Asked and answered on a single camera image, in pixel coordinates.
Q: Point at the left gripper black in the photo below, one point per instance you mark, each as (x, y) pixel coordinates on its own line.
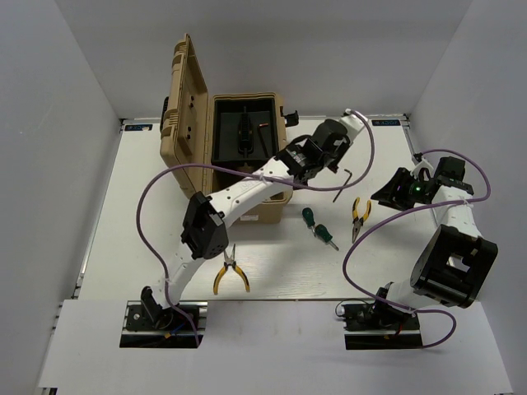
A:
(343, 144)

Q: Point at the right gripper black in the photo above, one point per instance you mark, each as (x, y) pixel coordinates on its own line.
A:
(390, 196)

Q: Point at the small dark red hex key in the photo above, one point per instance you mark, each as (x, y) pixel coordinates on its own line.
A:
(346, 182)

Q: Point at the large dark red hex key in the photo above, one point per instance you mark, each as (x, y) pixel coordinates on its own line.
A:
(262, 131)

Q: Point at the green handled screwdriver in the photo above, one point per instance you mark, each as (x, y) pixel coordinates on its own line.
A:
(308, 217)
(322, 233)

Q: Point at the tan plastic toolbox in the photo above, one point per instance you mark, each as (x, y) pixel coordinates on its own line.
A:
(187, 124)

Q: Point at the yellow long nose pliers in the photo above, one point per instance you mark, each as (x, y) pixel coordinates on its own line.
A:
(230, 263)

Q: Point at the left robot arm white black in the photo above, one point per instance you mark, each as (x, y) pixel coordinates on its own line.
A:
(207, 218)

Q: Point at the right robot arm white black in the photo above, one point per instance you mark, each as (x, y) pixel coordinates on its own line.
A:
(454, 265)

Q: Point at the yellow orange pliers right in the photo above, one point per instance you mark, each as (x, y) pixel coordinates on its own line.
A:
(357, 220)

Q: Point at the black toolbox inner tray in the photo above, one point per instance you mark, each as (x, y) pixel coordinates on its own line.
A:
(235, 140)

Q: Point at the right blue table label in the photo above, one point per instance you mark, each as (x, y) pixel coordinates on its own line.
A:
(385, 122)

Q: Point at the blue table label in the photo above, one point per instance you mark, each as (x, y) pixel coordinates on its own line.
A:
(138, 127)
(385, 122)

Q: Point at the left blue table label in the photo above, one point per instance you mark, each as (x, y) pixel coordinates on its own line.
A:
(138, 127)

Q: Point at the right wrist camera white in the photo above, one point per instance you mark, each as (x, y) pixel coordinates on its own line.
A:
(423, 168)

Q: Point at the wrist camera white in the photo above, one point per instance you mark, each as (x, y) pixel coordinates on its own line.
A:
(354, 122)
(423, 168)

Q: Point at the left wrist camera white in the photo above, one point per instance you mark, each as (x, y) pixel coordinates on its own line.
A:
(354, 122)

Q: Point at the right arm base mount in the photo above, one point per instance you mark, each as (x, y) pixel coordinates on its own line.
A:
(376, 327)

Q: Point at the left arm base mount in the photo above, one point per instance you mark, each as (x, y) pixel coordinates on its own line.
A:
(171, 331)

